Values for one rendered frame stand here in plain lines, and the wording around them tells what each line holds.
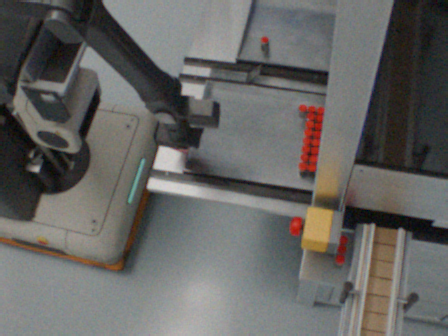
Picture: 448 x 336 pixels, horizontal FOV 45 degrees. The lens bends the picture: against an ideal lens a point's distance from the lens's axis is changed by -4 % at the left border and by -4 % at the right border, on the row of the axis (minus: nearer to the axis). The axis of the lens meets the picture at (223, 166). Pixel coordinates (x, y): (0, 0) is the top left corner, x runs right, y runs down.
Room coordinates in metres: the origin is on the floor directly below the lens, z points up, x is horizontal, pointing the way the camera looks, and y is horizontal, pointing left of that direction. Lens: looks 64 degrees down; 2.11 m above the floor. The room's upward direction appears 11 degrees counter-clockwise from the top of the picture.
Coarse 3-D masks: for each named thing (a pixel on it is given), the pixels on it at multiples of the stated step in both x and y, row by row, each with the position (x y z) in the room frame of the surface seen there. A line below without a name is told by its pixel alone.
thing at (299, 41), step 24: (264, 0) 1.12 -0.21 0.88; (288, 0) 1.10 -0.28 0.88; (312, 0) 1.07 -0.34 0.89; (336, 0) 1.05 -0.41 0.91; (264, 24) 1.03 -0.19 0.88; (288, 24) 1.01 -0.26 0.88; (312, 24) 1.00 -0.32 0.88; (240, 48) 0.94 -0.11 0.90; (288, 48) 0.93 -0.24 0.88; (312, 48) 0.91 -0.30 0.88; (312, 72) 0.82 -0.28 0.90
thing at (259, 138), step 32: (224, 96) 0.81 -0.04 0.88; (256, 96) 0.79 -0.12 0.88; (288, 96) 0.77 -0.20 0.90; (320, 96) 0.74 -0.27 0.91; (224, 128) 0.72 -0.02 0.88; (256, 128) 0.70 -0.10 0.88; (288, 128) 0.68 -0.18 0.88; (192, 160) 0.65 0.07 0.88; (224, 160) 0.63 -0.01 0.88; (256, 160) 0.61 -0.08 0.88; (288, 160) 0.60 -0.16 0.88
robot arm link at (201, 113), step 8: (184, 96) 0.67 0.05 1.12; (192, 96) 0.67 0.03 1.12; (184, 104) 0.66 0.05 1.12; (192, 104) 0.65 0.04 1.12; (200, 104) 0.65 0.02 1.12; (208, 104) 0.65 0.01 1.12; (216, 104) 0.65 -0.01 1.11; (160, 112) 0.62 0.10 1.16; (168, 112) 0.62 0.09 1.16; (184, 112) 0.64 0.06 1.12; (192, 112) 0.63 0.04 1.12; (200, 112) 0.63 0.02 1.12; (208, 112) 0.63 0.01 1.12; (216, 112) 0.63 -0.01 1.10; (160, 120) 0.63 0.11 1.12; (168, 120) 0.62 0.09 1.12; (176, 120) 0.63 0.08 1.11; (192, 120) 0.63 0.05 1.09; (200, 120) 0.63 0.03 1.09; (208, 120) 0.62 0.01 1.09; (216, 120) 0.62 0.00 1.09; (216, 128) 0.61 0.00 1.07
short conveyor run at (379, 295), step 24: (360, 240) 0.35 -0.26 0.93; (384, 240) 0.34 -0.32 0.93; (408, 240) 0.32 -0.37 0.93; (360, 264) 0.29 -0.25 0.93; (384, 264) 0.28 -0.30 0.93; (408, 264) 0.27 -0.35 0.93; (360, 288) 0.24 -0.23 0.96; (384, 288) 0.23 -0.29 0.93; (360, 312) 0.19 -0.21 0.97; (384, 312) 0.18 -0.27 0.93
